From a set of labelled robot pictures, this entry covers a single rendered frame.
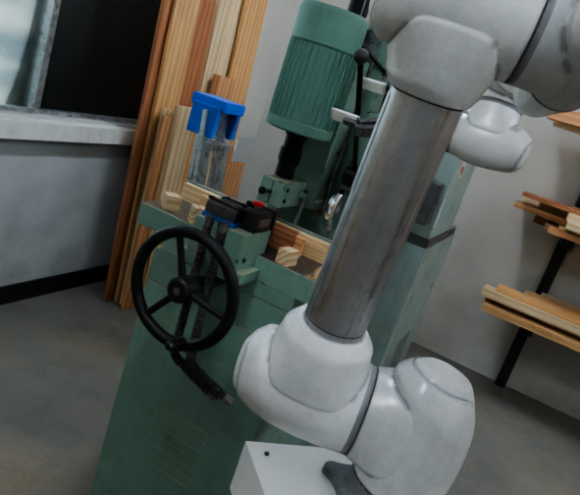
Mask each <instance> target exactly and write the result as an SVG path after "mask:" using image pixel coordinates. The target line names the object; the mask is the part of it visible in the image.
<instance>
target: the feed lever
mask: <svg viewBox="0 0 580 495"><path fill-rule="evenodd" d="M353 59H354V61H355V62H356V63H357V64H358V65H357V82H356V99H355V115H357V116H359V117H360V113H361V97H362V83H363V68H364V64H365V63H366V62H367V61H368V59H369V53H368V51H367V50H366V49H364V48H359V49H357V50H356V51H355V52H354V55H353ZM358 143H359V137H356V136H355V129H354V135H353V151H352V165H348V166H347V167H346V168H345V169H344V171H343V175H342V185H343V186H345V187H348V188H351V186H352V184H353V181H354V178H355V176H356V173H357V171H358V167H357V158H358Z"/></svg>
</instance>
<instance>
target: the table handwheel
mask: <svg viewBox="0 0 580 495"><path fill-rule="evenodd" d="M172 238H177V251H178V273H179V277H176V278H173V279H171V280H170V282H169V283H168V286H167V293H168V295H167V296H166V297H165V298H163V299H162V300H161V301H159V302H157V303H155V304H154V305H152V306H151V307H147V304H146V301H145V298H144V293H143V286H142V279H143V271H144V267H145V264H146V261H147V259H148V257H149V255H150V254H151V252H152V251H153V250H154V249H155V248H156V247H157V246H159V245H160V244H161V243H163V242H165V241H167V240H169V239H172ZM184 238H187V239H191V240H194V241H196V242H198V243H200V244H201V245H203V246H204V247H205V248H207V249H208V250H209V251H210V252H211V253H212V254H213V256H214V257H215V258H216V260H217V261H218V263H219V265H220V267H221V269H222V271H223V274H224V277H225V280H223V279H221V278H219V277H217V276H216V278H215V279H216V280H215V283H214V286H213V287H214V288H215V287H218V286H221V285H224V284H226V287H227V303H226V308H225V312H224V313H223V312H222V311H220V310H219V309H217V308H216V307H214V306H213V305H211V304H210V303H209V302H207V301H206V300H204V299H203V298H202V297H200V296H199V295H198V293H199V292H202V290H203V288H204V282H205V277H206V275H202V276H199V277H195V278H193V277H192V276H190V275H186V273H185V244H184ZM131 291H132V301H133V305H134V308H135V310H136V313H137V315H138V317H139V319H140V321H141V322H142V324H143V325H144V327H145V328H146V329H147V331H148V332H149V333H150V334H151V335H152V336H153V337H154V338H155V339H156V340H158V341H159V342H160V343H162V344H163V345H165V344H166V342H167V341H169V340H171V339H175V338H177V337H175V336H173V335H171V334H169V333H168V332H167V331H165V330H164V329H163V328H162V327H161V326H160V325H159V324H158V323H157V322H156V321H155V319H154V318H153V316H152V315H151V314H152V313H154V312H155V311H157V310H158V309H160V308H161V307H162V306H164V305H166V304H167V303H170V302H174V303H186V302H189V301H193V302H195V303H197V304H198V305H200V306H201V307H203V308H204V309H206V310H207V311H209V312H210V313H211V314H213V315H214V316H215V317H217V318H218V319H220V320H221V321H220V323H219V324H218V326H217V327H216V328H215V329H214V330H213V331H212V332H211V333H210V334H208V335H207V336H205V337H203V338H200V339H196V340H186V342H185V344H183V345H182V346H180V347H179V348H177V349H176V351H180V352H186V353H195V352H201V351H204V350H207V349H209V348H211V347H213V346H215V345H216V344H218V343H219V342H220V341H221V340H222V339H223V338H224V337H225V336H226V335H227V334H228V332H229V331H230V330H231V328H232V326H233V324H234V322H235V320H236V317H237V311H238V306H239V283H238V278H237V272H236V270H235V267H234V265H233V262H232V260H231V259H230V257H229V255H228V254H227V252H226V251H225V249H224V248H223V247H222V246H221V245H220V244H219V243H218V242H217V241H216V240H215V239H214V238H213V237H212V236H210V235H209V234H207V233H206V232H204V231H202V230H200V229H197V228H194V227H191V226H187V225H174V226H169V227H166V228H163V229H160V230H158V231H157V232H155V233H154V234H152V235H151V236H150V237H149V238H148V239H147V240H146V241H145V242H144V243H143V244H142V245H141V247H140V248H139V250H138V252H137V254H136V256H135V258H134V261H133V264H132V274H131Z"/></svg>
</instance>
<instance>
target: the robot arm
mask: <svg viewBox="0 0 580 495"><path fill-rule="evenodd" d="M368 13H369V18H370V25H371V27H372V30H373V31H374V33H375V34H376V36H377V37H378V38H379V39H380V40H382V41H384V42H386V43H388V49H387V64H386V71H387V78H388V81H389V82H381V81H376V80H372V79H369V78H365V77H363V83H362V88H364V89H367V90H370V91H373V92H376V93H379V94H382V95H386V98H385V101H384V104H383V106H382V109H381V111H380V114H379V117H373V118H365V119H360V117H359V116H357V115H354V114H351V113H348V112H345V111H343V110H340V109H338V108H335V107H332V108H331V119H333V120H336V121H338V122H341V123H343V124H344V125H346V126H349V127H352V128H355V136H356V137H362V138H370V139H369V142H368V144H367V147H366V150H365V152H364V155H363V158H362V160H361V163H360V165H359V168H358V171H357V173H356V176H355V178H354V181H353V184H352V186H351V191H350V194H349V197H348V199H347V202H346V204H345V207H344V210H343V214H342V216H341V219H340V222H339V224H338V227H337V230H336V231H335V234H334V236H333V239H332V242H331V244H330V247H329V249H328V252H327V255H326V257H325V260H324V262H323V265H322V268H321V270H320V273H319V276H318V278H317V281H316V283H315V286H314V289H313V291H312V294H311V296H310V299H309V302H308V303H306V304H304V305H301V306H299V307H297V308H294V309H293V310H291V311H290V312H288V314H287V315H286V316H285V318H284V320H283V321H282V323H281V324H280V325H277V324H267V325H265V326H262V327H260V328H258V329H256V330H255V331H254V332H253V333H252V334H251V335H249V336H248V337H247V338H246V340H245V342H244V343H243V345H242V348H241V350H240V353H239V355H238V358H237V364H236V367H235V372H234V378H233V383H234V386H235V388H236V390H237V395H238V396H239V397H240V399H241V400H242V401H243V402H244V403H245V404H246V405H247V406H248V407H249V408H250V409H251V410H252V411H253V412H254V413H256V414H257V415H258V416H259V417H261V418H262V419H264V420H265V421H267V422H268V423H270V424H272V425H273V426H275V427H277V428H279V429H281V430H283V431H285V432H286V433H288V434H290V435H292V436H295V437H297V438H299V439H301V440H304V441H306V442H309V443H311V444H314V445H316V446H319V447H322V448H325V449H328V450H332V451H335V452H337V453H340V454H342V455H345V456H346V457H347V458H348V459H349V460H351V461H352V462H353V464H352V465H347V464H342V463H338V462H334V461H327V462H325V464H324V466H323V469H322V471H323V473H324V474H325V475H326V477H327V478H328V479H329V480H330V482H331V483H332V485H333V487H334V489H335V491H336V493H337V495H450V494H448V491H449V489H450V487H451V486H452V484H453V482H454V480H455V479H456V477H457V475H458V473H459V471H460V469H461V467H462V464H463V462H464V460H465V458H466V455H467V453H468V450H469V448H470V445H471V442H472V438H473V434H474V427H475V401H474V393H473V388H472V385H471V383H470V382H469V380H468V379H467V378H466V377H465V376H464V375H463V374H462V373H461V372H460V371H459V370H457V369H456V368H454V367H453V366H451V365H450V364H448V363H446V362H444V361H442V360H440V359H437V358H434V357H412V358H408V359H405V360H402V361H400V362H399V363H398V364H397V366H396V367H381V366H376V365H373V364H371V357H372V354H373V345H372V342H371V339H370V336H369V334H368V332H367V327H368V325H369V323H370V321H371V318H372V316H373V314H374V312H375V309H376V307H377V305H378V303H379V300H380V298H381V296H382V294H383V292H384V290H385V288H386V286H387V283H388V281H389V279H390V276H391V274H392V272H393V270H394V267H395V264H396V262H397V259H398V257H399V255H400V253H401V250H402V248H403V246H404V244H405V241H406V239H407V237H408V235H409V232H410V230H411V228H412V226H413V223H414V221H415V219H416V217H417V214H418V212H419V210H420V208H421V205H422V203H423V201H424V199H425V196H426V194H427V192H428V190H429V187H430V186H431V184H432V181H433V179H434V177H435V175H436V172H437V170H438V168H439V166H440V163H441V161H442V159H443V157H444V154H445V152H448V153H450V154H453V155H454V156H456V157H457V158H459V159H460V160H462V161H464V162H466V163H469V164H471V165H474V166H477V167H480V168H484V169H488V170H492V171H498V172H505V173H512V172H515V171H517V170H519V169H520V168H521V167H522V166H523V165H524V163H525V162H526V160H527V158H528V156H529V153H530V150H531V148H532V145H533V140H532V139H531V137H530V136H529V135H528V133H527V132H526V131H525V130H523V129H521V128H519V127H518V126H519V123H520V120H521V117H522V115H523V114H524V115H526V116H528V117H533V118H541V117H546V116H550V115H553V114H558V113H567V112H572V111H575V110H578V109H580V0H370V3H369V11H368ZM472 106H473V107H472ZM470 107H472V108H471V110H470V111H469V113H468V114H465V113H463V110H468V109H469V108H470ZM361 124H363V125H361Z"/></svg>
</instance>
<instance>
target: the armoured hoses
mask: <svg viewBox="0 0 580 495"><path fill-rule="evenodd" d="M214 221H215V216H213V215H210V214H205V216H204V220H203V225H202V228H201V229H202V231H204V232H206V233H207V234H209V235H210V234H211V231H212V230H211V229H212V227H213V225H214ZM229 226H230V223H228V222H226V221H219V223H218V227H217V234H216V237H215V240H216V241H217V242H218V243H219V244H220V245H221V246H222V247H223V246H224V243H225V242H224V240H225V237H226V235H227V232H228V229H229ZM196 247H197V249H196V251H195V254H194V259H193V262H192V264H191V269H190V272H189V275H190V276H192V277H193V278H195V277H199V273H200V270H201V267H202V266H201V265H202V263H203V260H204V255H205V252H206V250H207V248H206V247H204V246H203V245H201V244H200V243H198V244H197V246H196ZM211 254H212V253H211ZM209 262H210V263H209V266H208V269H207V274H206V277H205V282H204V288H203V290H202V293H201V297H202V298H203V299H204V300H206V301H207V302H208V303H210V299H211V296H212V295H211V294H212V291H213V288H214V287H213V286H214V283H215V280H216V279H215V278H216V275H217V272H218V271H217V270H218V267H219V263H218V261H217V260H216V258H215V257H214V256H213V254H212V255H211V258H210V261H209ZM191 304H192V301H189V302H184V303H182V305H181V309H180V312H179V315H178V320H177V323H176V324H177V325H176V327H175V330H174V335H173V336H175V337H177V338H180V337H182V336H183V335H184V330H185V325H186V322H187V319H188V314H189V312H190V307H191ZM206 314H207V310H206V309H204V308H203V307H201V306H200V305H199V306H198V311H197V313H196V316H195V317H196V318H195V321H194V324H193V328H192V330H193V331H192V333H191V336H190V340H196V339H200V338H201V335H202V333H201V332H202V330H203V327H204V322H205V319H206ZM170 354H171V355H170V357H171V358H172V360H173V361H174V362H175V363H176V364H177V365H178V366H179V367H180V368H181V369H182V371H183V372H184V373H185V374H186V376H188V378H190V380H192V382H194V384H196V386H198V388H200V390H201V391H202V392H203V394H205V396H207V398H209V400H211V402H213V403H214V402H216V401H217V400H218V399H220V400H221V401H222V402H223V403H224V404H225V405H226V406H227V407H229V406H230V405H231V404H232V403H233V402H234V399H233V398H232V397H231V396H230V395H229V394H228V393H227V392H225V390H223V388H222V387H221V386H220V385H219V384H218V383H216V381H214V379H212V377H210V375H208V373H206V371H204V369H202V368H201V367H200V366H199V365H198V364H197V362H196V355H197V352H195V353H187V354H186V360H185V359H184V358H183V357H182V356H181V354H180V351H176V350H174V351H171V352H170Z"/></svg>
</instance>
